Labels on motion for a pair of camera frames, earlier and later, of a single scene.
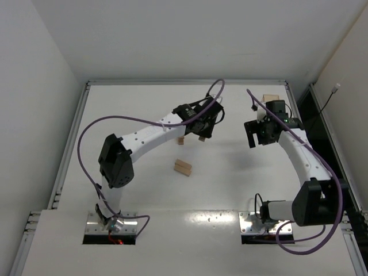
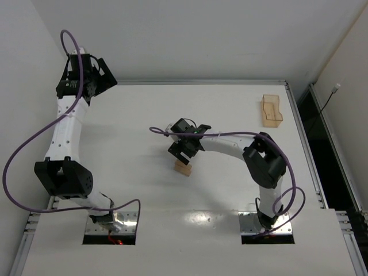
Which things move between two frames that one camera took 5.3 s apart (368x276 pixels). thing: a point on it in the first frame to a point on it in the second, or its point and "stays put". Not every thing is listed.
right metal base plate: [251, 223] stays put
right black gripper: [252, 130] to [180, 151]
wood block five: [183, 168] stays put
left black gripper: [207, 126] to [104, 76]
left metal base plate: [129, 226] stays put
